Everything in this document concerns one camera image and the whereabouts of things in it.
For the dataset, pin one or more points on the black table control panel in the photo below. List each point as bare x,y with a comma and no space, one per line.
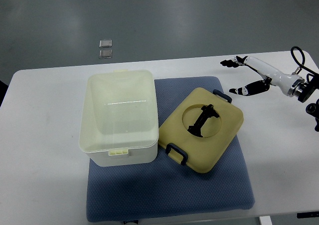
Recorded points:
308,215

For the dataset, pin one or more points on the upper metal floor plate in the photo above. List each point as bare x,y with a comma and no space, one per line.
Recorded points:
105,43

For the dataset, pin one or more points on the lower metal floor plate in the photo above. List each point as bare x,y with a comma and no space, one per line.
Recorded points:
105,53

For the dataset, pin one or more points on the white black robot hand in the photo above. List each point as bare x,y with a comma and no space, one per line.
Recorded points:
288,83

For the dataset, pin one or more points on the white storage box base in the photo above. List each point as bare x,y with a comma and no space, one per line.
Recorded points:
120,124

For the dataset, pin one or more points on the metal floor plate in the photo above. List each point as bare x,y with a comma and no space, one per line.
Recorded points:
105,43
105,53

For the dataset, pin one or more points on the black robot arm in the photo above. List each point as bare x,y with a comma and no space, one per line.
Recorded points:
307,89

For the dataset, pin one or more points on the yellow box lid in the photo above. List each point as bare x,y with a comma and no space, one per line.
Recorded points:
200,129

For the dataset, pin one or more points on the blue foam mat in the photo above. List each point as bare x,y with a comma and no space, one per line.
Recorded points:
163,188

